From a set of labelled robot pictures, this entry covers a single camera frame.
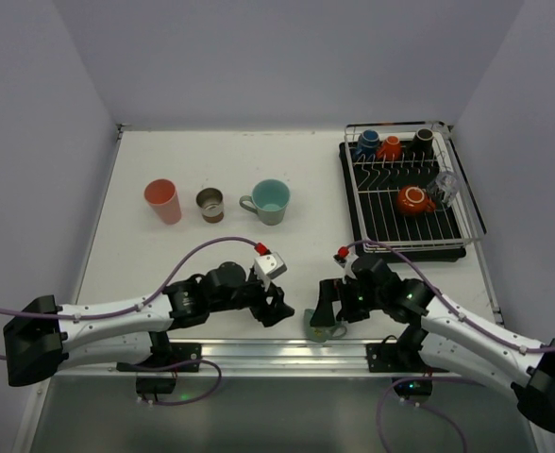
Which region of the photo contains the pale green mug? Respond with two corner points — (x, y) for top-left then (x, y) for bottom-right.
(239, 179), (291, 226)
(303, 309), (347, 344)

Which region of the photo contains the steel cup with cork base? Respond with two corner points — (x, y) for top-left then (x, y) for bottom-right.
(195, 188), (224, 224)

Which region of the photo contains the red glazed round cup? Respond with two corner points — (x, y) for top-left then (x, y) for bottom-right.
(395, 185), (436, 216)

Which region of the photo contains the pink plastic cup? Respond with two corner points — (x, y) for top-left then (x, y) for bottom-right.
(143, 178), (182, 225)

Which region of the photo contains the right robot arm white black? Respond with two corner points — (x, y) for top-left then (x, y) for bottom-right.
(310, 255), (555, 433)

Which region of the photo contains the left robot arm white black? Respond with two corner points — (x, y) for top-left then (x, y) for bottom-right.
(3, 254), (294, 387)

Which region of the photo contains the black drip tray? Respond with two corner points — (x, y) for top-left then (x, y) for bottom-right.
(339, 142), (466, 261)

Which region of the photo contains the clear glass cup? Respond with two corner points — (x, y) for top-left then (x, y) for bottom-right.
(426, 171), (460, 211)

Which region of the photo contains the blue cup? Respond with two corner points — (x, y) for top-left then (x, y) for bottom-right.
(354, 129), (380, 159)

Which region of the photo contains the orange cup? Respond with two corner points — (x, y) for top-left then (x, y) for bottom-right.
(377, 136), (403, 161)

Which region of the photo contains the black cup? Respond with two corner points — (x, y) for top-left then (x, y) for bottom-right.
(410, 127), (434, 156)

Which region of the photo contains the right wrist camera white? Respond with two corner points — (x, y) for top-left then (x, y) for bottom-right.
(333, 246), (358, 279)

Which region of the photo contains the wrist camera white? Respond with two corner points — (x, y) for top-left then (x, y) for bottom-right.
(253, 243), (287, 290)
(333, 246), (358, 279)

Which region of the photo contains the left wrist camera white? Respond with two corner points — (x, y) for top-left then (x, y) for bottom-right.
(253, 243), (287, 290)

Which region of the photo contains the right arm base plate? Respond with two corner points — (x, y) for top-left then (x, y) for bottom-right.
(365, 335), (429, 373)

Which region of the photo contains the aluminium mounting rail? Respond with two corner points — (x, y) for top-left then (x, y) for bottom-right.
(36, 335), (533, 377)

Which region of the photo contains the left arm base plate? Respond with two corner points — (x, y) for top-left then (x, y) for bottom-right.
(116, 343), (203, 373)

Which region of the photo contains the wire dish rack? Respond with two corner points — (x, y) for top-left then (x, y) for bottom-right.
(339, 121), (487, 252)

